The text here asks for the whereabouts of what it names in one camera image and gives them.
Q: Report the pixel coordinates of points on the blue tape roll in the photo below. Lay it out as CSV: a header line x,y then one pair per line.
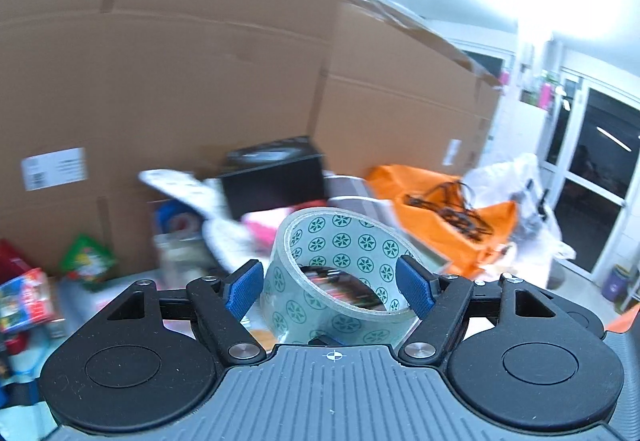
x,y
172,216

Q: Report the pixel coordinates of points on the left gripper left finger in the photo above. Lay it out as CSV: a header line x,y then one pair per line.
x,y
219,307

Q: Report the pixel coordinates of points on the green snack packet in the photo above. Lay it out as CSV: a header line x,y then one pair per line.
x,y
88,262

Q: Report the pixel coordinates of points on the white spiral notebook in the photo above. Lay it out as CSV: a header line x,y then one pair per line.
x,y
205,197

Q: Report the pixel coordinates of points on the large cardboard wall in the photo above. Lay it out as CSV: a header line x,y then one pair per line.
x,y
144,84

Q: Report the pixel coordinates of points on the orange plastic bag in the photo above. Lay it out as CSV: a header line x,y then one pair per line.
x,y
438,209

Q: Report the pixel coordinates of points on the green patterned tape roll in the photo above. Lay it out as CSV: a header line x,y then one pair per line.
x,y
332,272

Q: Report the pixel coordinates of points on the white shipping label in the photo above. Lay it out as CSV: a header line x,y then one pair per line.
x,y
54,169

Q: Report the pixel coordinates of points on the black cardboard box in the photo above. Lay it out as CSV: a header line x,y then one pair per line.
x,y
272,175

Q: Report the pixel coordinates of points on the red playing card box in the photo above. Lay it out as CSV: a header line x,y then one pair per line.
x,y
26,302

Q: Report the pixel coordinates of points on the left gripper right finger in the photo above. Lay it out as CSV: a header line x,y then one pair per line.
x,y
440,302

